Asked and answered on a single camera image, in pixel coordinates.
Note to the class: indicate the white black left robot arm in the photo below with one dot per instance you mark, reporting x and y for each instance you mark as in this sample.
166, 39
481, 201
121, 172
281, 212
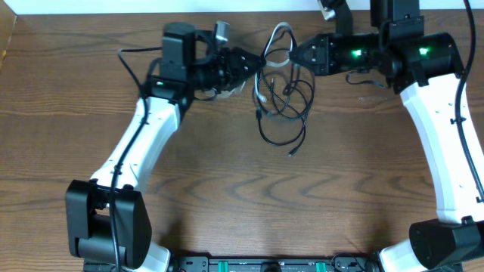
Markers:
107, 221

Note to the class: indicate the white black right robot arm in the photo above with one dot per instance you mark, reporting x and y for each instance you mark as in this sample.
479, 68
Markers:
428, 74

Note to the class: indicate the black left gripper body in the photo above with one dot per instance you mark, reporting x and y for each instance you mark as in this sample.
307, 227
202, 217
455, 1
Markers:
225, 75

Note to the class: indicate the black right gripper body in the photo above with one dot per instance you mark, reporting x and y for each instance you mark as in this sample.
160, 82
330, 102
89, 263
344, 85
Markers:
355, 54

